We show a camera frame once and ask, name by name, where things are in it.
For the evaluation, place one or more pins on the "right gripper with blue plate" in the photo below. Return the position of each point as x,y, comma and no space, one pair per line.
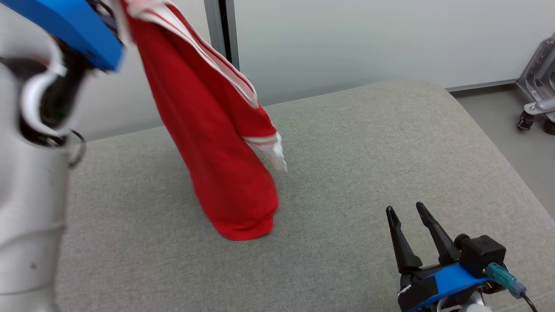
446,281

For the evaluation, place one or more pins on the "grey baseboard strip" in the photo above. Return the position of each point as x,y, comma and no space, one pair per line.
481,86

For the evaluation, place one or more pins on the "black caster wheel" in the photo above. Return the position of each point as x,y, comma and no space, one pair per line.
550,127
525,122

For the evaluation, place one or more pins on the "left gripper with blue plate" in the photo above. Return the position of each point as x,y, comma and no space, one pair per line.
65,21

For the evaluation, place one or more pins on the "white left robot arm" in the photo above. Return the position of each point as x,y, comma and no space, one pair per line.
30,216

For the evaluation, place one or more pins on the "red jersey with white trim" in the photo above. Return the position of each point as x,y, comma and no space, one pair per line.
208,130

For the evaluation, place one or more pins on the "silver metal frame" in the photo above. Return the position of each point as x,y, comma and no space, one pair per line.
540,73

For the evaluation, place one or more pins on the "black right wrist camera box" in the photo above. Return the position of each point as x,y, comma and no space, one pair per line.
481,255

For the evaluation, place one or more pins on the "grey wall partition post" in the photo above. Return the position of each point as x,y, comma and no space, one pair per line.
221,26

